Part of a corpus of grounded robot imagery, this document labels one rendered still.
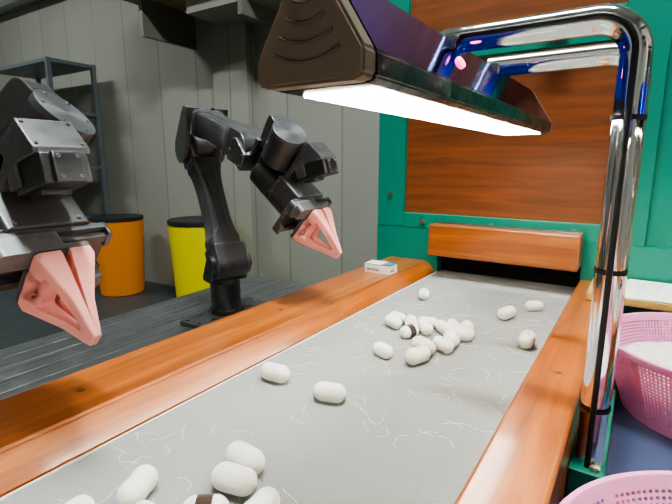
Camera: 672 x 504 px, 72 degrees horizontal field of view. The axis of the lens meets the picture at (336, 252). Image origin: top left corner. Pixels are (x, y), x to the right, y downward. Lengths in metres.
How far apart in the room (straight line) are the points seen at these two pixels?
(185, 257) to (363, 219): 1.13
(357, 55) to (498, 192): 0.81
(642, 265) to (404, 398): 0.62
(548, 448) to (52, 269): 0.43
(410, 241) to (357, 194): 1.62
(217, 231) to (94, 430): 0.55
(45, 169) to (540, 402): 0.48
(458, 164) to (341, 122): 1.76
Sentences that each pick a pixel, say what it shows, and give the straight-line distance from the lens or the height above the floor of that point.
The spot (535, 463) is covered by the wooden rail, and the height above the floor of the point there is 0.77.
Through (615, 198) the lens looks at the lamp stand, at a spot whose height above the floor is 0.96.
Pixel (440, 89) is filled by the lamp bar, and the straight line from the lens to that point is 0.38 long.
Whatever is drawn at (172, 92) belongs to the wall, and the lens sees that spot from 3.79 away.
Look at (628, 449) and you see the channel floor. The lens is 0.66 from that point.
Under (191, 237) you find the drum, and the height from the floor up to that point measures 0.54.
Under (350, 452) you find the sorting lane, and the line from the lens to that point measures 0.45.
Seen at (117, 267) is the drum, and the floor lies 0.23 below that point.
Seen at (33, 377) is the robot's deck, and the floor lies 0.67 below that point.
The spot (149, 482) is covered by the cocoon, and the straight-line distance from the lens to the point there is 0.42.
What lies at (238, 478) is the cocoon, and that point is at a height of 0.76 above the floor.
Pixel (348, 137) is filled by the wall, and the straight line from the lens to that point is 2.75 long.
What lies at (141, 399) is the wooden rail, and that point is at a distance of 0.53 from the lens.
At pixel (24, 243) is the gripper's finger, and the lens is 0.44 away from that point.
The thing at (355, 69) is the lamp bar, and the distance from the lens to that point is 0.28.
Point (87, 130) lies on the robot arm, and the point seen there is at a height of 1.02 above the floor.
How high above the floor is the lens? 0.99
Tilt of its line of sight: 11 degrees down
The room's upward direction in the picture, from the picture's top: straight up
